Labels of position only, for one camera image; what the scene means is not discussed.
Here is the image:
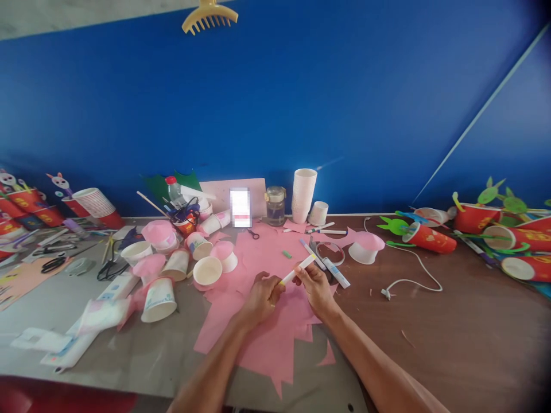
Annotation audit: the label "person's left hand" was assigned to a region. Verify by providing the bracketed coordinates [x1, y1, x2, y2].
[239, 271, 287, 329]

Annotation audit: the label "person's right hand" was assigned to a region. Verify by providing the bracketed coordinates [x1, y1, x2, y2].
[292, 264, 342, 320]

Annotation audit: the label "white marker with yellow ends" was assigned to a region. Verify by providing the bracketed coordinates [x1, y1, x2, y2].
[280, 254, 319, 288]

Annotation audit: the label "white glue stick tube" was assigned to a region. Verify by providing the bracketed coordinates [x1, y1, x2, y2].
[321, 256, 352, 289]

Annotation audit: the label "clear tape roll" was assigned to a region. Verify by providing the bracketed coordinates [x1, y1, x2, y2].
[315, 241, 347, 268]

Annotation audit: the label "large pink paper sheet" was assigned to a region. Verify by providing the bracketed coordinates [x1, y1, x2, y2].
[193, 217, 359, 401]

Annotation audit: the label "white cup with pink top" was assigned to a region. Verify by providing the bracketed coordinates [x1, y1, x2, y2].
[131, 252, 168, 288]
[209, 240, 239, 274]
[347, 231, 386, 264]
[141, 220, 180, 254]

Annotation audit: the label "white paper cup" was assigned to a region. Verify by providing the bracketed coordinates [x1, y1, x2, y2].
[308, 201, 329, 228]
[159, 248, 191, 283]
[140, 276, 178, 324]
[192, 256, 224, 288]
[412, 206, 451, 228]
[199, 213, 231, 236]
[120, 240, 154, 267]
[184, 232, 214, 262]

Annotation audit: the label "smartphone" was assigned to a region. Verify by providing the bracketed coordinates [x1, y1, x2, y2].
[229, 186, 253, 229]

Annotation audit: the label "glass jar with lid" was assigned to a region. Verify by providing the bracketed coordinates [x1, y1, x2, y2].
[265, 185, 288, 228]

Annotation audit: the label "green paper bunny cutout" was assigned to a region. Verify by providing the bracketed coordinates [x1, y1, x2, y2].
[476, 176, 507, 205]
[377, 215, 410, 236]

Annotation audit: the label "tall stack of white cups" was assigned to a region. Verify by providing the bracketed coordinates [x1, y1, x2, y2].
[291, 168, 319, 225]

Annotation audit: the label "red cup with tools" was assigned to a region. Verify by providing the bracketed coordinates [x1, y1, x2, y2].
[172, 206, 201, 239]

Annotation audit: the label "pink board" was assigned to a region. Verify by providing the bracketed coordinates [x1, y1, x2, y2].
[199, 178, 267, 220]

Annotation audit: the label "red paper cup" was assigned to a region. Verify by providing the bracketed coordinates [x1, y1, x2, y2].
[453, 202, 503, 235]
[402, 221, 459, 254]
[500, 254, 551, 283]
[482, 223, 551, 254]

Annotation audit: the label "plastic bottle with red cap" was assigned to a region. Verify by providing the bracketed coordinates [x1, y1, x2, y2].
[165, 175, 185, 212]

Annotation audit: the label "wooden stick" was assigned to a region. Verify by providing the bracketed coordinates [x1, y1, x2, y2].
[136, 190, 169, 217]

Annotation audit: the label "dark green paper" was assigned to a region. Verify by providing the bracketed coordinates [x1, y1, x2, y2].
[141, 168, 203, 207]

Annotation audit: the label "white and purple pen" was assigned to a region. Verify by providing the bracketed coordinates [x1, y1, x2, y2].
[453, 230, 496, 270]

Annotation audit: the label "white plastic cup sleeve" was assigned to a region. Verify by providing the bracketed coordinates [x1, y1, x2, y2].
[9, 273, 141, 374]

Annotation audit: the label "grey tape dispenser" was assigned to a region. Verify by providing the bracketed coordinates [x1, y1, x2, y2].
[64, 257, 97, 276]

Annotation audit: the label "stack of red striped cups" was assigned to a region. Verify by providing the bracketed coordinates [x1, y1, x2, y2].
[71, 187, 126, 230]

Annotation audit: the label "purple glue stick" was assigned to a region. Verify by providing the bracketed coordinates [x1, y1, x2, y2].
[63, 218, 89, 236]

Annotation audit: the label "large black scissors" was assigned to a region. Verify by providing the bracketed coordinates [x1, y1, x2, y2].
[40, 254, 72, 275]

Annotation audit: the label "red chair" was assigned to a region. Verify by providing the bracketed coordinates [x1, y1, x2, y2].
[0, 374, 139, 413]

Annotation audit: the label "peach paper sheet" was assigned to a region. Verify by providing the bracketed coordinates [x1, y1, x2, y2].
[0, 257, 74, 312]

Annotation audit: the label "group of decorated red cups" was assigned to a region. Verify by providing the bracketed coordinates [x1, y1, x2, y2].
[0, 169, 87, 261]

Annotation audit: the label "yellow hair claw clip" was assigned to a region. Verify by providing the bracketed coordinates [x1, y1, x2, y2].
[181, 0, 239, 36]

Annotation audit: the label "white charging cable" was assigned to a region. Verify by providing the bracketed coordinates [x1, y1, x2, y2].
[363, 216, 444, 302]

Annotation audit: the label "black handled scissors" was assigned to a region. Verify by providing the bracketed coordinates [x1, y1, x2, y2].
[96, 240, 130, 283]

